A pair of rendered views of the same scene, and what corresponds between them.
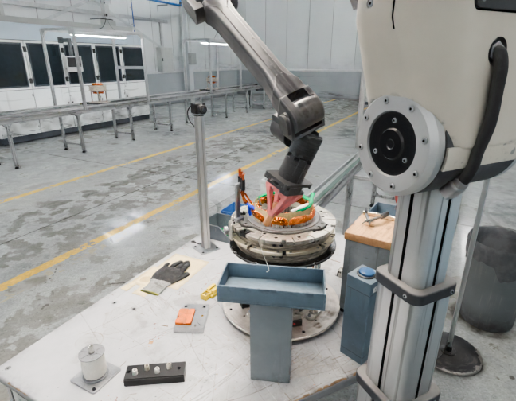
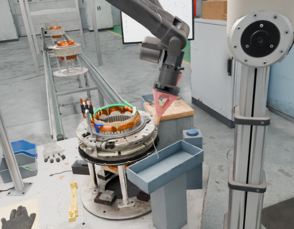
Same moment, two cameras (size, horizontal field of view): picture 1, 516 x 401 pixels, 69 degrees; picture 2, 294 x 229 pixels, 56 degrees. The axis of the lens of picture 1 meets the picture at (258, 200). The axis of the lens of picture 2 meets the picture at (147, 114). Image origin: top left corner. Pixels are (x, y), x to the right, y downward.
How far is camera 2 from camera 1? 0.61 m
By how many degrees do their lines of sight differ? 42
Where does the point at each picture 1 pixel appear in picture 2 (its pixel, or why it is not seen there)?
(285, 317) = (183, 179)
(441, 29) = not seen: outside the picture
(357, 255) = (164, 129)
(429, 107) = (286, 14)
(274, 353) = (178, 209)
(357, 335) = (197, 172)
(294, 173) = (175, 79)
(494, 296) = not seen: hidden behind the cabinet
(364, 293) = (198, 144)
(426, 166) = (288, 45)
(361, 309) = not seen: hidden behind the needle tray
